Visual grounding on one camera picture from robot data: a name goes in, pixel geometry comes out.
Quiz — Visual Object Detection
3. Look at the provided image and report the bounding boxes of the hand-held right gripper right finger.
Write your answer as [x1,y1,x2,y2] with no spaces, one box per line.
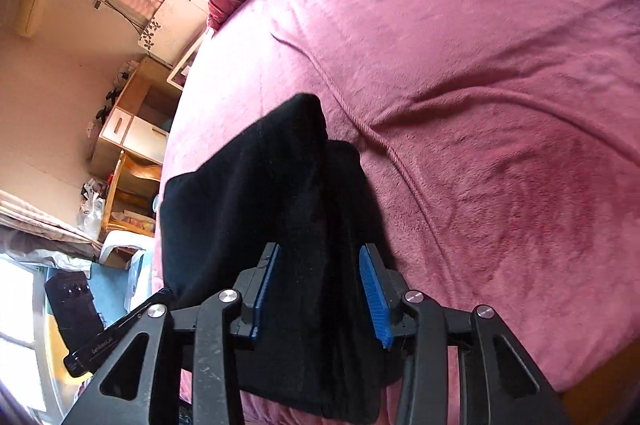
[359,242,571,425]

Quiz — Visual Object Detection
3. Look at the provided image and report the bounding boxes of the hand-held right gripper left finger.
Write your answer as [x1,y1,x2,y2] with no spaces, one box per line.
[60,242,281,425]

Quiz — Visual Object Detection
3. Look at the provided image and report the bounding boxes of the black pants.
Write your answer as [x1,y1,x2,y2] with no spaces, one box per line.
[160,92,401,425]

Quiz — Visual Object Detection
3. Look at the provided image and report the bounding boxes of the bright window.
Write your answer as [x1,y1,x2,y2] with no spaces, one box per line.
[0,255,51,406]

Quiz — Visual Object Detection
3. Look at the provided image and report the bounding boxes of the wooden desk cabinet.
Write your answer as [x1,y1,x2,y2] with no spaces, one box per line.
[90,57,183,166]

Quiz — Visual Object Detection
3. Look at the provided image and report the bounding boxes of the wooden rack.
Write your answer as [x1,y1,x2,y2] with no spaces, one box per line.
[100,152,163,242]

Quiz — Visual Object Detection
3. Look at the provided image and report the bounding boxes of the white framed board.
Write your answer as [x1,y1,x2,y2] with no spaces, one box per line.
[166,29,217,89]

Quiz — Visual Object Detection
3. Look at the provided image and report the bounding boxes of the black wall cable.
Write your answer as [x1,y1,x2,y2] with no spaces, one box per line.
[60,0,152,36]

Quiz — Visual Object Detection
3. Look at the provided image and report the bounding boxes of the pink fleece blanket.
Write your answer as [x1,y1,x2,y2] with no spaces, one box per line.
[160,0,640,425]

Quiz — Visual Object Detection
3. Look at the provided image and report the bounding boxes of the black bag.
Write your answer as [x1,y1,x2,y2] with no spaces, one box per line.
[44,270,107,352]

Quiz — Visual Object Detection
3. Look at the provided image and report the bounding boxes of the blue floor mat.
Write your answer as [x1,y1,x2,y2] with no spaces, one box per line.
[45,250,153,353]

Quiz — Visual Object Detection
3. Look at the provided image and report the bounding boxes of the white floral nightstand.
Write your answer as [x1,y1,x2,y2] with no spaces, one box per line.
[137,0,211,66]

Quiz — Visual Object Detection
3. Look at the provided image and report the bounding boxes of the clear plastic bags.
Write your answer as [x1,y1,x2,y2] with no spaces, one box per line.
[77,177,109,242]

